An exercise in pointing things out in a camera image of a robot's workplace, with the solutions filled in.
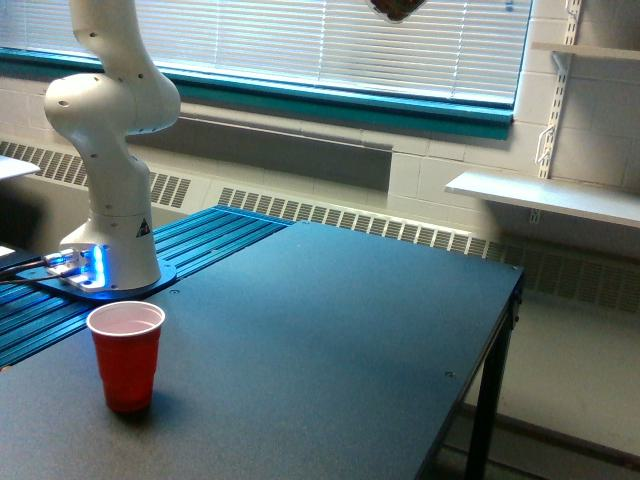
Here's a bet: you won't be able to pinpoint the clear cup of almonds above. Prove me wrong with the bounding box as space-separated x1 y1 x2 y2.
369 0 426 23

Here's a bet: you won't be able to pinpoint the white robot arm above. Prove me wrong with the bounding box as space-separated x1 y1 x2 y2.
45 1 181 293

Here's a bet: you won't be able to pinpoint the red plastic cup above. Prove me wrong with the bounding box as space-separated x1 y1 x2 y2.
86 301 165 413

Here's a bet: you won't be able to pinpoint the white window blinds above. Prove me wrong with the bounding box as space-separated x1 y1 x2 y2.
0 0 532 106

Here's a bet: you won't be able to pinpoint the black table leg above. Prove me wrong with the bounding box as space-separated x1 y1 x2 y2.
464 299 517 480

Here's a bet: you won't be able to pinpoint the baseboard heater grille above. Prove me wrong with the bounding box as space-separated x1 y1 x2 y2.
1 140 639 313

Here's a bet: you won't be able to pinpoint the white desk edge left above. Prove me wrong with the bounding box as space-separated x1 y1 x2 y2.
0 156 41 180

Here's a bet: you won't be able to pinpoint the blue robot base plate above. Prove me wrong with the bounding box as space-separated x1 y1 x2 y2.
17 262 177 303

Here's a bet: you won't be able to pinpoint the lower white wall shelf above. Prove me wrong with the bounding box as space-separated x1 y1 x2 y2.
445 171 639 228

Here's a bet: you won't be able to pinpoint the white wall shelf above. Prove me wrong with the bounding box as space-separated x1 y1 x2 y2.
531 42 640 61
445 171 639 228

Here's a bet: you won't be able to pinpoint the white shelf rail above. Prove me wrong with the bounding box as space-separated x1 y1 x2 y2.
532 0 582 180

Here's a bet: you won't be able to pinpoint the black cables at base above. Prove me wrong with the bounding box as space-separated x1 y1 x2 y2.
0 255 51 286

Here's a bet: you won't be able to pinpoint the upper white wall shelf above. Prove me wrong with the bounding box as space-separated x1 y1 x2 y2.
531 42 640 61

